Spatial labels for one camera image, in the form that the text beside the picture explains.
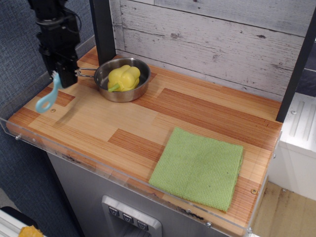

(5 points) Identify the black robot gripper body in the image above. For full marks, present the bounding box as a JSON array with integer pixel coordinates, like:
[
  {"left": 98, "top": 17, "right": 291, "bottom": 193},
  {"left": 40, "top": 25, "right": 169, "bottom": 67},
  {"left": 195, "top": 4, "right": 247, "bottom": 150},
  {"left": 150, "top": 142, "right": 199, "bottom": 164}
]
[{"left": 36, "top": 14, "right": 80, "bottom": 62}]

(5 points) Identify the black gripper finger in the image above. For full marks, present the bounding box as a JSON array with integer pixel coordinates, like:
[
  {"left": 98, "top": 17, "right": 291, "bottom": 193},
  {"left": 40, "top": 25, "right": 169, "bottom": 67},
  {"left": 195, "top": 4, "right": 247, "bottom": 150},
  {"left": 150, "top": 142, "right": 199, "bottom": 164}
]
[
  {"left": 42, "top": 55, "right": 57, "bottom": 79},
  {"left": 55, "top": 58, "right": 78, "bottom": 88}
]

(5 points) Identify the light blue dish brush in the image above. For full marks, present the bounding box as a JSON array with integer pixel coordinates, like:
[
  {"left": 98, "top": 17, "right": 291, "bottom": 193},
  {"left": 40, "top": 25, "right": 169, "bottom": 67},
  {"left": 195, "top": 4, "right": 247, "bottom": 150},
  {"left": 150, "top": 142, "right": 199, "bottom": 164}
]
[{"left": 35, "top": 71, "right": 63, "bottom": 113}]

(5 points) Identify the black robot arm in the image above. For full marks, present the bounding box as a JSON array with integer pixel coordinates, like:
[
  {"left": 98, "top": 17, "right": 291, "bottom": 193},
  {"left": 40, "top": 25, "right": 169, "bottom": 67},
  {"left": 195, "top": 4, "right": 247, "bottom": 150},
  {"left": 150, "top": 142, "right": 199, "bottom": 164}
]
[{"left": 29, "top": 0, "right": 81, "bottom": 88}]

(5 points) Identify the small steel pan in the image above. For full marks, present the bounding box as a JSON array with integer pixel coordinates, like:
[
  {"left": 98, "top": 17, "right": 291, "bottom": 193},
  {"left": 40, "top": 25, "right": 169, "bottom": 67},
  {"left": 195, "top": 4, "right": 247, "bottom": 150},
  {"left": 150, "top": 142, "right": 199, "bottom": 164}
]
[{"left": 76, "top": 57, "right": 151, "bottom": 103}]

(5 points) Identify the yellow toy bell pepper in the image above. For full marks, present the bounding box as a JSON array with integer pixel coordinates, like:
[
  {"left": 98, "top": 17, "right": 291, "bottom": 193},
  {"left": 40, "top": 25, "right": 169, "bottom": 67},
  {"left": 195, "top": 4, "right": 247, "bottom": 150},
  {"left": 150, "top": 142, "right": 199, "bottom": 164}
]
[{"left": 108, "top": 65, "right": 140, "bottom": 92}]

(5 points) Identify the grey toy fridge cabinet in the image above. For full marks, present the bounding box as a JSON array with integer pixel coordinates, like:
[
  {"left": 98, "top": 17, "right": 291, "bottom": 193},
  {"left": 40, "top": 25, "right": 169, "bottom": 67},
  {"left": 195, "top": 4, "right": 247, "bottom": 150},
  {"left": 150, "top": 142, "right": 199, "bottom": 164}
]
[{"left": 48, "top": 153, "right": 251, "bottom": 237}]

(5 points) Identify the silver dispenser button panel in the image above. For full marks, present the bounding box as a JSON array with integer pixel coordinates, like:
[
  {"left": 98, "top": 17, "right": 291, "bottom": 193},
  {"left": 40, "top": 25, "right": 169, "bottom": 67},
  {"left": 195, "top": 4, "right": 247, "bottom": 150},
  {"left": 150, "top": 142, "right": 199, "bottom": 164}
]
[{"left": 102, "top": 195, "right": 162, "bottom": 237}]

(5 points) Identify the yellow black object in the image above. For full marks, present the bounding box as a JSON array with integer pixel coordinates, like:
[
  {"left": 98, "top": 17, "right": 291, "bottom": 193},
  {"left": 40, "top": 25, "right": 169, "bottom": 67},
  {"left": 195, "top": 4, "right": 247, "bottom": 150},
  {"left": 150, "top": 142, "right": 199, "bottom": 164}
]
[{"left": 0, "top": 206, "right": 45, "bottom": 237}]

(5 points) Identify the clear acrylic table guard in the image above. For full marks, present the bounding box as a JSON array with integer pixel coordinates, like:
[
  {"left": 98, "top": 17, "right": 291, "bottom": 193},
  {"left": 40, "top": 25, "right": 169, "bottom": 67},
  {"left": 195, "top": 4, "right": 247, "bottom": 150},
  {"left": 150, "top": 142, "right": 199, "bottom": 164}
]
[{"left": 0, "top": 36, "right": 283, "bottom": 236}]

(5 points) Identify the green woven cloth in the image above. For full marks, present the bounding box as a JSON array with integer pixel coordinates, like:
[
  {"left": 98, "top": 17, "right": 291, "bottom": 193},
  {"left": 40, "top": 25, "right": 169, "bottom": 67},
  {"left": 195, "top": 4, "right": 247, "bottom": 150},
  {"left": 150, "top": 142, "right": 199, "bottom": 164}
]
[{"left": 149, "top": 127, "right": 243, "bottom": 212}]

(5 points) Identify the white side cabinet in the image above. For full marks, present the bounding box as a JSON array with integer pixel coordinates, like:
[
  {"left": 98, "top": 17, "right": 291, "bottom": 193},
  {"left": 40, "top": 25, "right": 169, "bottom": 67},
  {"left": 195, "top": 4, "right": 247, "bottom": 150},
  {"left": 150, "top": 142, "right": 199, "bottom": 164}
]
[{"left": 268, "top": 93, "right": 316, "bottom": 200}]

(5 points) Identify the black left frame post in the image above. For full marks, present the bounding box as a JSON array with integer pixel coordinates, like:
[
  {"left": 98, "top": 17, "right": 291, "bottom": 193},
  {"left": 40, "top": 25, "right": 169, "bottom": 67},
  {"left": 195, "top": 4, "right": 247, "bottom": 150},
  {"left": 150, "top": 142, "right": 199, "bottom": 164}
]
[{"left": 89, "top": 0, "right": 116, "bottom": 65}]

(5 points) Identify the black frame post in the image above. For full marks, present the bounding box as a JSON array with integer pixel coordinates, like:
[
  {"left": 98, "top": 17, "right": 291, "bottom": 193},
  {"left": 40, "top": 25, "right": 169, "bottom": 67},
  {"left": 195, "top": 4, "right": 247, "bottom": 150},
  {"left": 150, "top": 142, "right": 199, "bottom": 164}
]
[
  {"left": 276, "top": 9, "right": 316, "bottom": 122},
  {"left": 89, "top": 0, "right": 116, "bottom": 65}
]

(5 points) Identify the black right frame post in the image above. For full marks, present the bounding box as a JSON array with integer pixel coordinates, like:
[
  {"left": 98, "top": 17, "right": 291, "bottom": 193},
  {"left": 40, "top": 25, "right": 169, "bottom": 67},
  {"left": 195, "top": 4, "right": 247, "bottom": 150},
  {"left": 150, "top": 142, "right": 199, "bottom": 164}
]
[{"left": 276, "top": 9, "right": 316, "bottom": 122}]

